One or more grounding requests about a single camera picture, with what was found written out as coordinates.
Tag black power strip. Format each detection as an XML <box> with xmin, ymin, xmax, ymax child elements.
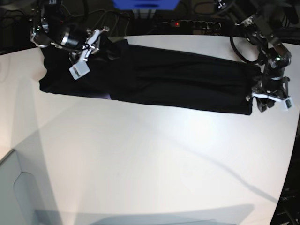
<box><xmin>161</xmin><ymin>19</ymin><xmax>263</xmax><ymax>36</ymax></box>

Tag black T-shirt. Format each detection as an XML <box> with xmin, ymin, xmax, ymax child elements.
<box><xmin>39</xmin><ymin>40</ymin><xmax>262</xmax><ymax>115</ymax></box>

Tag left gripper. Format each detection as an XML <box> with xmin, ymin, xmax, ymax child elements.
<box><xmin>246</xmin><ymin>78</ymin><xmax>290</xmax><ymax>113</ymax></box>

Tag grey table frame panel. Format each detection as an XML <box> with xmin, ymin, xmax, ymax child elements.
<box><xmin>0</xmin><ymin>150</ymin><xmax>63</xmax><ymax>225</ymax></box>

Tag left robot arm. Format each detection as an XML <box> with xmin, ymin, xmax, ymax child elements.
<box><xmin>215</xmin><ymin>0</ymin><xmax>294</xmax><ymax>112</ymax></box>

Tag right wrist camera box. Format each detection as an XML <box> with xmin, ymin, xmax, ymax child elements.
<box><xmin>69</xmin><ymin>61</ymin><xmax>90</xmax><ymax>80</ymax></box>

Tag blue plastic bin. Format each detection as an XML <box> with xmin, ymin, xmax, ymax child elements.
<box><xmin>113</xmin><ymin>0</ymin><xmax>180</xmax><ymax>10</ymax></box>

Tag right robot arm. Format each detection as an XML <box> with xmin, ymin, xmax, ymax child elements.
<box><xmin>30</xmin><ymin>0</ymin><xmax>108</xmax><ymax>62</ymax></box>

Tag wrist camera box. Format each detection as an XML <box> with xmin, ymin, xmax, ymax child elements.
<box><xmin>282</xmin><ymin>97</ymin><xmax>294</xmax><ymax>111</ymax></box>
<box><xmin>69</xmin><ymin>61</ymin><xmax>90</xmax><ymax>80</ymax></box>

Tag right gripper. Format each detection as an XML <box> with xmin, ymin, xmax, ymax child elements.
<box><xmin>81</xmin><ymin>26</ymin><xmax>110</xmax><ymax>61</ymax></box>

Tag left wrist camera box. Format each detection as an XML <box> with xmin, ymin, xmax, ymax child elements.
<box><xmin>282</xmin><ymin>97</ymin><xmax>294</xmax><ymax>111</ymax></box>

